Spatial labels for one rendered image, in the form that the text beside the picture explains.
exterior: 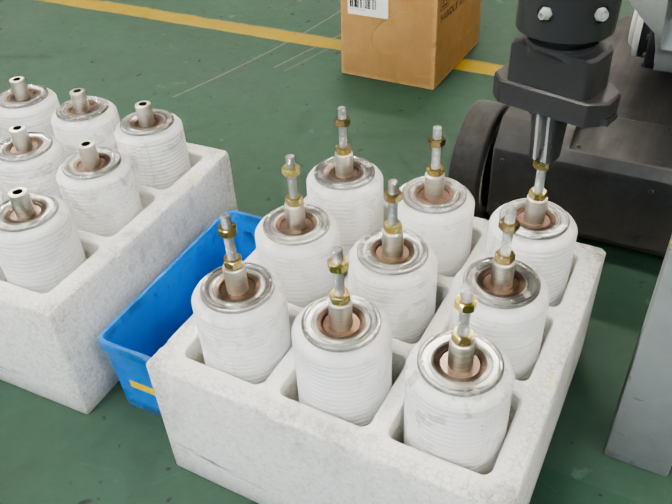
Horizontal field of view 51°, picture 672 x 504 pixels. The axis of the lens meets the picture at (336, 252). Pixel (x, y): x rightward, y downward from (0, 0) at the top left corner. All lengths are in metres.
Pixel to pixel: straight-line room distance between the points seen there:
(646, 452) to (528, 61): 0.46
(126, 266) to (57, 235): 0.11
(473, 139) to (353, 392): 0.55
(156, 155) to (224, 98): 0.67
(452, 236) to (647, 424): 0.29
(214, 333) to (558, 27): 0.42
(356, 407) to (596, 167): 0.55
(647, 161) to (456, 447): 0.57
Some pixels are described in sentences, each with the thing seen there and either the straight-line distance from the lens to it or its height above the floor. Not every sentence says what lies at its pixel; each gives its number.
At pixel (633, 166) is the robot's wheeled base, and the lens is 1.07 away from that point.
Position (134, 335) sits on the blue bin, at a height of 0.08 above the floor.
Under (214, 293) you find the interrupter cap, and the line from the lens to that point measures 0.71.
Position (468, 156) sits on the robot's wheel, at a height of 0.16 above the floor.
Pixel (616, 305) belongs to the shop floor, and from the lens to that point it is 1.11.
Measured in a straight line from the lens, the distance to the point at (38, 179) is 1.03.
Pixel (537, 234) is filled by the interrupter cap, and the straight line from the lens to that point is 0.78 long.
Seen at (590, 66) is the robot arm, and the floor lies 0.45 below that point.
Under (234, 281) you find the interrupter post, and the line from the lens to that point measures 0.70.
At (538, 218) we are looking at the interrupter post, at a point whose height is 0.26.
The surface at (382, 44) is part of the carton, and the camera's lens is 1.67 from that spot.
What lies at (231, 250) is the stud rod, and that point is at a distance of 0.68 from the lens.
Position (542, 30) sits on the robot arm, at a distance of 0.67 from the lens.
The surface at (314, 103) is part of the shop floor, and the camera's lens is 1.61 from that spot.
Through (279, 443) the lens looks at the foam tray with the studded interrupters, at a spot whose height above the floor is 0.14.
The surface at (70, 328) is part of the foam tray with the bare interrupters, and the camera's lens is 0.90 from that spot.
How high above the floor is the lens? 0.72
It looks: 38 degrees down
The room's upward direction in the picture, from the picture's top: 3 degrees counter-clockwise
